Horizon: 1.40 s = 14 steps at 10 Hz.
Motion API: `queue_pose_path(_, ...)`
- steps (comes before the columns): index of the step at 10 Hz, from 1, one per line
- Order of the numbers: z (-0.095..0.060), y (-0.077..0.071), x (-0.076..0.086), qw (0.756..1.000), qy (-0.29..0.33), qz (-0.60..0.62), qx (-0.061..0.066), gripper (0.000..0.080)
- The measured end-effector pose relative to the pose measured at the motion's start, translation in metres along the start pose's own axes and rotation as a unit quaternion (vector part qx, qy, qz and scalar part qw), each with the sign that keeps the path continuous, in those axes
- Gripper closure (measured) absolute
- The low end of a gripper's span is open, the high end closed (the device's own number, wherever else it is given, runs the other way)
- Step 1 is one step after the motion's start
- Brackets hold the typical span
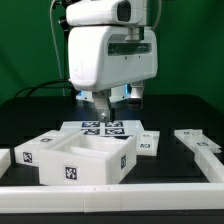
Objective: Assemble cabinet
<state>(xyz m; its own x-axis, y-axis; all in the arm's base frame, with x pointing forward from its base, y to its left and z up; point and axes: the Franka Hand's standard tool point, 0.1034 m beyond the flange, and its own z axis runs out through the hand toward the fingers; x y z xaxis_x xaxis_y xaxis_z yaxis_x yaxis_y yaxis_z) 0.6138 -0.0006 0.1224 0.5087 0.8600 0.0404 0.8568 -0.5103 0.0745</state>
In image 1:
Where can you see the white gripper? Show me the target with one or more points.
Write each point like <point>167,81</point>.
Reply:
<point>104,57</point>

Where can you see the white cabinet door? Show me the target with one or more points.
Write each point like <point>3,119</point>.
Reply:
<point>147,143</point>
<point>194,139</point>

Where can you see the white cabinet body box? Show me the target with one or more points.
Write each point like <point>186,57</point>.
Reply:
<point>87,160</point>

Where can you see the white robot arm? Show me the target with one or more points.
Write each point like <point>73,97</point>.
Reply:
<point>131,14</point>

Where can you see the white cabinet top block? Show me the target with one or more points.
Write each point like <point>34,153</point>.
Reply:
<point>28,152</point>

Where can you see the white left fence piece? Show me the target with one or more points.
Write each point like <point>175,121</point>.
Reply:
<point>5,161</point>

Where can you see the white marker base plate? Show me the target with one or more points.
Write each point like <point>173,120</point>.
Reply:
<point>116,128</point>

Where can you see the white right fence rail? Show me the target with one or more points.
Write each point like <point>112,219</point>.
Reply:
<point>210,166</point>

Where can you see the white fence rail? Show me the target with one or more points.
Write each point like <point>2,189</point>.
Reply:
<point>210,166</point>
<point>108,198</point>

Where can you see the white front fence rail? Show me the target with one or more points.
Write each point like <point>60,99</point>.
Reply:
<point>108,198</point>

